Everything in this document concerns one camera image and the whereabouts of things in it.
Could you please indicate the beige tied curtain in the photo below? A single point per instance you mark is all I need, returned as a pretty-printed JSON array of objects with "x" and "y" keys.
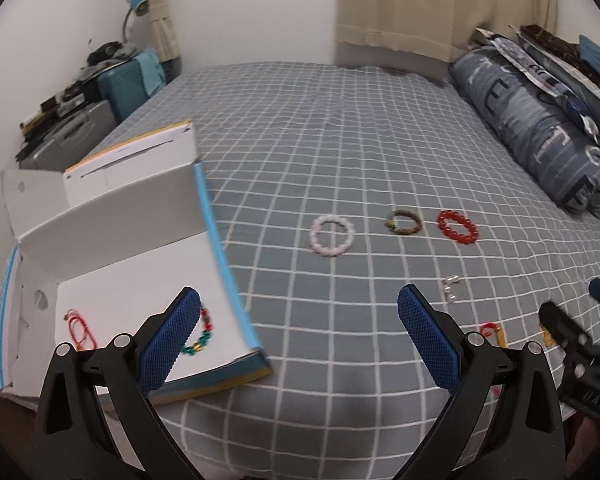
[{"x": 163, "y": 30}]

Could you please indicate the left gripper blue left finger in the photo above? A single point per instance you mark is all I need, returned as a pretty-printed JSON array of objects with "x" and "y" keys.
[{"x": 162, "y": 337}]

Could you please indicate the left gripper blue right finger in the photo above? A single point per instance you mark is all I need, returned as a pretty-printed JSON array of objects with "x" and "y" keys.
[{"x": 434, "y": 335}]

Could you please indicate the folded patterned duvet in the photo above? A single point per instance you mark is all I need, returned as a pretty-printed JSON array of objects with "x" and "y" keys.
[{"x": 570, "y": 89}]

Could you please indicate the teal suitcase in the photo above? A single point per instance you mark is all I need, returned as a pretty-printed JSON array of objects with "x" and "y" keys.
[{"x": 123, "y": 87}]

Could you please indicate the person's right hand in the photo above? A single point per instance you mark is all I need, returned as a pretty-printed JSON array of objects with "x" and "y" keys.
[{"x": 583, "y": 447}]

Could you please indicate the beige window curtain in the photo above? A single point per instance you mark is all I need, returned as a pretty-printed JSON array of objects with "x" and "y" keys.
[{"x": 439, "y": 29}]

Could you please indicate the white cardboard box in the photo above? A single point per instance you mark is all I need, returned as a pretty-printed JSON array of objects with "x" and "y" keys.
[{"x": 109, "y": 242}]

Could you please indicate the grey checked bed sheet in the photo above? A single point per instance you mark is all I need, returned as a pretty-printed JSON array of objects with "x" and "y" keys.
[{"x": 332, "y": 188}]

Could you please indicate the grey hard suitcase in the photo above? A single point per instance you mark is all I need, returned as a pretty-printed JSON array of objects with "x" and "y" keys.
[{"x": 71, "y": 140}]

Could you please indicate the blue desk lamp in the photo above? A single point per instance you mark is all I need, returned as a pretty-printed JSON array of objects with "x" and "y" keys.
[{"x": 137, "y": 7}]

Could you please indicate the teal cloth on suitcase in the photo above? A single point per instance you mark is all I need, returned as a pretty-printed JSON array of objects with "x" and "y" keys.
[{"x": 152, "y": 72}]

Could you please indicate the blue grey patterned pillow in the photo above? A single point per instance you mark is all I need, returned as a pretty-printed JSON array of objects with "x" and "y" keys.
[{"x": 557, "y": 154}]

